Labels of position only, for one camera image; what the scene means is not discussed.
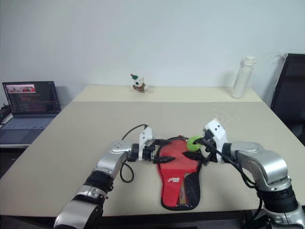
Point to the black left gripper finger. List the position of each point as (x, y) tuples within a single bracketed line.
[(165, 159), (163, 141)]

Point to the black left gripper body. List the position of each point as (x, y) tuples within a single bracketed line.
[(152, 151)]

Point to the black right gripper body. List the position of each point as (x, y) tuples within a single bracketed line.
[(210, 152)]

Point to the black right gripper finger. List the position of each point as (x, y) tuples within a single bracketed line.
[(194, 155), (202, 143)]

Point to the red table tennis paddle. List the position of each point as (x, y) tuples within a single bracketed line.
[(177, 149)]

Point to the black red paddle case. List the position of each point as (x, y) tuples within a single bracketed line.
[(170, 188)]

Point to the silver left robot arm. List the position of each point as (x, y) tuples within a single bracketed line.
[(107, 164)]

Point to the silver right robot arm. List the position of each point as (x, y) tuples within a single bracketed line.
[(267, 162)]

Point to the white plush dog toy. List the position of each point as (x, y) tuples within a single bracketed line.
[(138, 84)]

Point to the white water bottle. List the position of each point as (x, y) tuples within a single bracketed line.
[(240, 81)]

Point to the black office chair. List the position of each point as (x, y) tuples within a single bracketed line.
[(289, 100)]

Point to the open blue laptop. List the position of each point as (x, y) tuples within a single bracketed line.
[(31, 100)]

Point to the black device beside laptop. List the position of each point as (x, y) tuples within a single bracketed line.
[(4, 114)]

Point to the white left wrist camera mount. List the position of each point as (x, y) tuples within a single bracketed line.
[(145, 140)]

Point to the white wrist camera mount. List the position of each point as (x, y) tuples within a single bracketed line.
[(218, 132), (145, 140)]

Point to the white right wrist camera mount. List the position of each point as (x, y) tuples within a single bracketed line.
[(218, 132)]

